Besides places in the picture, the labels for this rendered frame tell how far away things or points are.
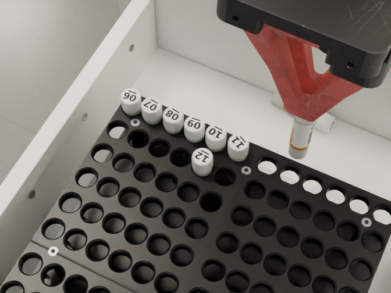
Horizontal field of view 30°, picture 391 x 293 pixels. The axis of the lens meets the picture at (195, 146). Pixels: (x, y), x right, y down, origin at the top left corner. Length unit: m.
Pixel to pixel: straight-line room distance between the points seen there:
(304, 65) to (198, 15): 0.16
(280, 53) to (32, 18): 1.40
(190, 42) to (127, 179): 0.14
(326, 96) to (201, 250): 0.12
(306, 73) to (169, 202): 0.11
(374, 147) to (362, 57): 0.26
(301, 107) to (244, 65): 0.17
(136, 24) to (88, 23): 1.17
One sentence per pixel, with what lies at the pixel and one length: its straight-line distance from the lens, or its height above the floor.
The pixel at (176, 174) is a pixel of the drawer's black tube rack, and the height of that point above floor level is 0.90.
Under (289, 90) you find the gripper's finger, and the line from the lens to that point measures 0.34.
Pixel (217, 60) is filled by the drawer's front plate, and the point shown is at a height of 0.85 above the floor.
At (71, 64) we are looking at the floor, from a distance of 1.61.
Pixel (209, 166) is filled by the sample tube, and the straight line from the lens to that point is 0.42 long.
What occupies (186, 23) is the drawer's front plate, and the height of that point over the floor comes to 0.88.
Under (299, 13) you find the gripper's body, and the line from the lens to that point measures 0.26.
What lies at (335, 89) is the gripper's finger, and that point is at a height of 1.01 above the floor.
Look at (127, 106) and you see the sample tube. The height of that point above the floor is 0.91.
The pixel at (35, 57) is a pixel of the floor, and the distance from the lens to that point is 1.63.
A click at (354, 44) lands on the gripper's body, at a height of 1.08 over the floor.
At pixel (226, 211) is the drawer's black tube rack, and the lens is 0.41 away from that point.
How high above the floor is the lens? 1.27
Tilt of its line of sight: 60 degrees down
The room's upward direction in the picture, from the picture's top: 1 degrees counter-clockwise
